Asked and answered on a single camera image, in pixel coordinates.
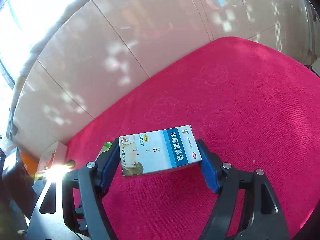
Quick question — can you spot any white blue medicine box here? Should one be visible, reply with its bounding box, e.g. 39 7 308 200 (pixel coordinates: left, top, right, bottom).
119 125 202 177

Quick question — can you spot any white cardboard storage box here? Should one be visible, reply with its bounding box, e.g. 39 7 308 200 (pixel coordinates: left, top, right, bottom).
37 141 67 172

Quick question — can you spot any black plastic bag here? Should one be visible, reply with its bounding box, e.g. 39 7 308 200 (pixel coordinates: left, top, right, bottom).
1 148 36 239

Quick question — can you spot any orange white bottle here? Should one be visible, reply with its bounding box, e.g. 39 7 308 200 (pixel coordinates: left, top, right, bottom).
20 150 39 177

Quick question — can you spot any green leaflet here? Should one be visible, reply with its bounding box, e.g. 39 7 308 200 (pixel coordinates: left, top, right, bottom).
99 142 112 154

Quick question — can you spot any red bed blanket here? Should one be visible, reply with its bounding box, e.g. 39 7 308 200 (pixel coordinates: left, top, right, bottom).
67 37 319 239

